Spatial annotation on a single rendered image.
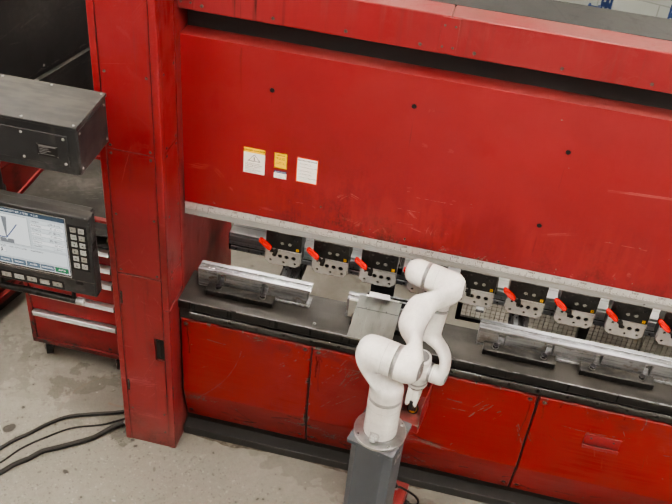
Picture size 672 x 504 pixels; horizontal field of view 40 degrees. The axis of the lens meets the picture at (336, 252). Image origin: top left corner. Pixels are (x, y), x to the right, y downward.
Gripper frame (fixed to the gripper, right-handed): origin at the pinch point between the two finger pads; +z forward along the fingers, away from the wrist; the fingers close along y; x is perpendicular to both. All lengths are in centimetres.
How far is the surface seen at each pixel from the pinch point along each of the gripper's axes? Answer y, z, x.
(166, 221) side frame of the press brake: 0, -61, -107
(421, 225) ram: -33, -66, -14
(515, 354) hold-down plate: -31.8, -13.6, 33.0
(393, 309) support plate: -26.2, -23.6, -19.4
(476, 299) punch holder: -34, -36, 12
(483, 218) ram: -37, -75, 8
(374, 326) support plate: -13.1, -24.8, -23.2
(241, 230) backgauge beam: -48, -20, -99
